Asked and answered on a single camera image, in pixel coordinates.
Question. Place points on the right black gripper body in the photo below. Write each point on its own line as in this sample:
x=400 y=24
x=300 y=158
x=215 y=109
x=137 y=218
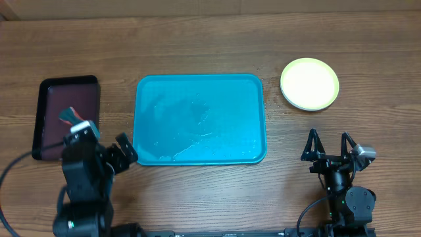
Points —
x=327 y=162

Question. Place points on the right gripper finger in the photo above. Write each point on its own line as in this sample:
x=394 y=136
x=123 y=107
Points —
x=314 y=149
x=345 y=140

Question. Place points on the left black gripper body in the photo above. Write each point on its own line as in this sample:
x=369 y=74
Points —
x=100 y=175

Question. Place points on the pink and green sponge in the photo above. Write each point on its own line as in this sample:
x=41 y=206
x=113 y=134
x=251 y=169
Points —
x=70 y=116

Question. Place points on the green rimmed yellow plate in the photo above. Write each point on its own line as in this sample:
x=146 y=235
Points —
x=309 y=84

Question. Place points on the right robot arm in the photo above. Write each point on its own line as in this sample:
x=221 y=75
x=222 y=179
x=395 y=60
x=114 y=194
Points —
x=350 y=207

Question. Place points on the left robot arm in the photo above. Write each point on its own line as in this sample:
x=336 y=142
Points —
x=84 y=206

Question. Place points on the teal plastic serving tray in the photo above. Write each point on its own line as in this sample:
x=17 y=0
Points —
x=199 y=119

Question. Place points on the black rectangular water tray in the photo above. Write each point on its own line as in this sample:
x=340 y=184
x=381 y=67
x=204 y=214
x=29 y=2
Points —
x=57 y=94

